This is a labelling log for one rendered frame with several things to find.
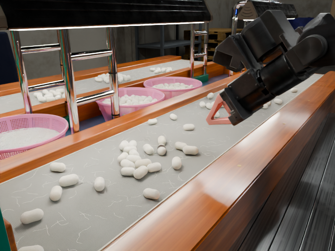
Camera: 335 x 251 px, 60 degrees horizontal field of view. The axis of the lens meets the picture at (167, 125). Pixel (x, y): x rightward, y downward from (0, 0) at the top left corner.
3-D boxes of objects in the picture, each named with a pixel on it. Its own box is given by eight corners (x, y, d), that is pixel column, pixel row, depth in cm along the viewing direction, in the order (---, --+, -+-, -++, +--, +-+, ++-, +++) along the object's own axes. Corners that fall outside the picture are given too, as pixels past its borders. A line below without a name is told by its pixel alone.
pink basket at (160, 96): (172, 111, 123) (172, 89, 120) (152, 134, 99) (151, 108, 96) (114, 106, 130) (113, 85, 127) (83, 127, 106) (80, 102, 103)
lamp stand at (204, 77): (208, 80, 181) (212, 2, 165) (191, 86, 166) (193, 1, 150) (183, 76, 191) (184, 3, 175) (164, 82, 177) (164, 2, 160)
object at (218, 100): (193, 110, 59) (227, 86, 53) (210, 103, 65) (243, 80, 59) (210, 139, 59) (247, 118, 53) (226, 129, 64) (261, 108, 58)
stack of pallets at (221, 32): (209, 68, 610) (211, 27, 581) (245, 71, 570) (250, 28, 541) (181, 77, 520) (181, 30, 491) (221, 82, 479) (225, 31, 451)
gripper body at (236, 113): (215, 93, 52) (248, 70, 47) (239, 83, 60) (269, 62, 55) (235, 124, 51) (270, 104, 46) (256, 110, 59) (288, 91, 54)
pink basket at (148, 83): (211, 100, 138) (212, 81, 135) (179, 115, 118) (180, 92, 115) (167, 92, 153) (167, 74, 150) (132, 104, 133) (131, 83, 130)
